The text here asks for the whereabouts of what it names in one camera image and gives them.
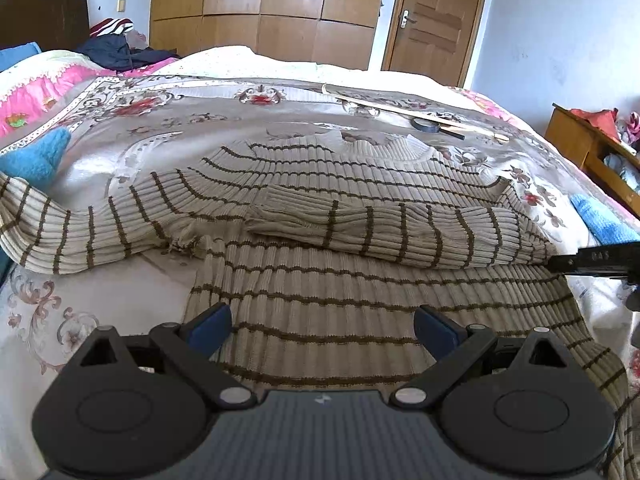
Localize beige brown-striped ribbed sweater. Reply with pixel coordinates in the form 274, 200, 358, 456
0, 132, 635, 480

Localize floral beige bedspread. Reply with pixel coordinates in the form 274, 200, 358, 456
0, 74, 640, 391

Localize wooden wardrobe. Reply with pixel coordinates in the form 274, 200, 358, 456
149, 0, 390, 70

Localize blue fuzzy cloth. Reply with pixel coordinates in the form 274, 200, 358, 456
570, 194, 640, 247
0, 127, 72, 195

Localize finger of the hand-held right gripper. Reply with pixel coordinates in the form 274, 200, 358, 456
547, 246, 640, 281

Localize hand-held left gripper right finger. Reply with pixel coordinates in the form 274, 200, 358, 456
391, 306, 576, 408

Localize wooden door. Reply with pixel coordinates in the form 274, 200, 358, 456
381, 0, 493, 88

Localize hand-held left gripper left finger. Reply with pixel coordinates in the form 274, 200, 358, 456
75, 303, 257, 409

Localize dark wooden headboard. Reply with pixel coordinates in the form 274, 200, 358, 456
0, 0, 91, 52

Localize pink floral quilt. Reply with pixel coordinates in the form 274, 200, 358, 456
0, 49, 181, 138

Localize wooden bedside cabinet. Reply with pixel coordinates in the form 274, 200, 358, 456
544, 104, 640, 203

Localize red white striped cloth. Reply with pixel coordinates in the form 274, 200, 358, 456
89, 17, 136, 39

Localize long wooden stick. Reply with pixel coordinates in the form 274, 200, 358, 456
322, 82, 511, 143

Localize blue pillow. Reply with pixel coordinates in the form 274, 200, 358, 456
0, 42, 43, 73

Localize navy clothing pile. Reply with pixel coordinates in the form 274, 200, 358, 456
75, 34, 181, 72

